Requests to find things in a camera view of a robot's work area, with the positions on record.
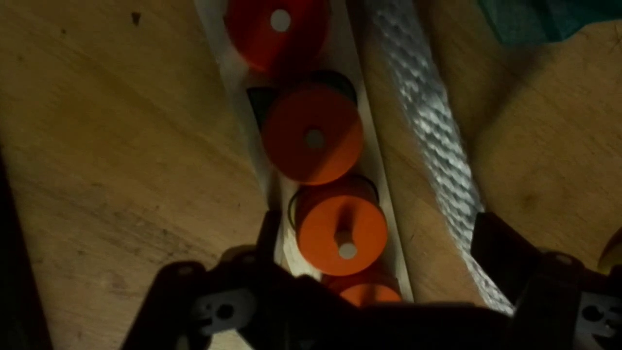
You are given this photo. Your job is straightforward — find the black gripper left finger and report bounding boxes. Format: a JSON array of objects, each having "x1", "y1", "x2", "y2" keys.
[{"x1": 120, "y1": 207, "x2": 329, "y2": 350}]

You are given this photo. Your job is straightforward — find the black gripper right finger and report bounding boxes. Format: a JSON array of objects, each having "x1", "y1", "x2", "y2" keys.
[{"x1": 471, "y1": 211, "x2": 622, "y2": 350}]

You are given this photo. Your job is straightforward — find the orange plastic ring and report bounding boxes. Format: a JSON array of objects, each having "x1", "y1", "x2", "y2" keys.
[
  {"x1": 335, "y1": 279, "x2": 407, "y2": 310},
  {"x1": 259, "y1": 69, "x2": 366, "y2": 188},
  {"x1": 287, "y1": 174, "x2": 392, "y2": 279}
]

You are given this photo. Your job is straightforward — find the grey braided sleeve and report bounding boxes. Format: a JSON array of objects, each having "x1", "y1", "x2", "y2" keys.
[{"x1": 359, "y1": 0, "x2": 520, "y2": 318}]

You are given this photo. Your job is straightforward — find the green toy block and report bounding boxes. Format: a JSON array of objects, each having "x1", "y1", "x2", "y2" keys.
[{"x1": 477, "y1": 0, "x2": 622, "y2": 46}]

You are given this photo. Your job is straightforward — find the red plastic ring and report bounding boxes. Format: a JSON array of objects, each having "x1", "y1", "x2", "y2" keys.
[{"x1": 223, "y1": 0, "x2": 333, "y2": 77}]

